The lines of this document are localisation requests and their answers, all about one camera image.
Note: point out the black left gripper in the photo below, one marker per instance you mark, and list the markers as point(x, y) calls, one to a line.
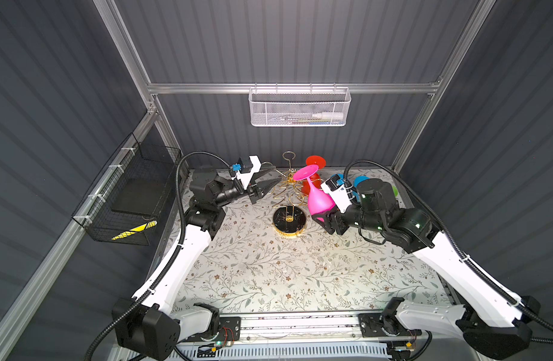
point(260, 189)

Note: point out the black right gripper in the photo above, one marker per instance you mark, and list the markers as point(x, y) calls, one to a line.
point(327, 222)

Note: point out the magenta wine glass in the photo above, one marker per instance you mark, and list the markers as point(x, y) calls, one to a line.
point(318, 201)

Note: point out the blue wine glass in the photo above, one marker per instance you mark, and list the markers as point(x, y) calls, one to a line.
point(337, 179)
point(359, 180)

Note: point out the blue wine glass front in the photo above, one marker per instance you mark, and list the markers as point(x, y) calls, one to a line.
point(359, 180)

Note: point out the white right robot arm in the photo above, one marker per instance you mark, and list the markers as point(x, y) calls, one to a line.
point(486, 321)

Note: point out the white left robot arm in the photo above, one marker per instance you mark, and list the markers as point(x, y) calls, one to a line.
point(146, 323)

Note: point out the gold wine glass rack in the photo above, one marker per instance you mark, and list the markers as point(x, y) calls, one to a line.
point(291, 216)

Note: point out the white marker in basket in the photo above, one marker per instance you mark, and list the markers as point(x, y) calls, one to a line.
point(328, 116)

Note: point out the white perforated vent cover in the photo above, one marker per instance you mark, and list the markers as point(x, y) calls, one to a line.
point(293, 351)

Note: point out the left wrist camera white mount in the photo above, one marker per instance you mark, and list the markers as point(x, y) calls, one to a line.
point(244, 169)

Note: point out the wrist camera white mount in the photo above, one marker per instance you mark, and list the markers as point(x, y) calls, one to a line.
point(342, 196)
point(244, 169)

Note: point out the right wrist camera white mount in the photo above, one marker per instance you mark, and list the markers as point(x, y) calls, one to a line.
point(342, 196)

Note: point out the white wire mesh basket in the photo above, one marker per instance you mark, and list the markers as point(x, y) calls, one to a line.
point(293, 106)

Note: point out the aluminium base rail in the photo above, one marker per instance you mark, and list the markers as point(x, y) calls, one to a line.
point(308, 326)

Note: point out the black wire basket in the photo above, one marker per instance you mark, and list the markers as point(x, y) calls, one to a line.
point(132, 198)

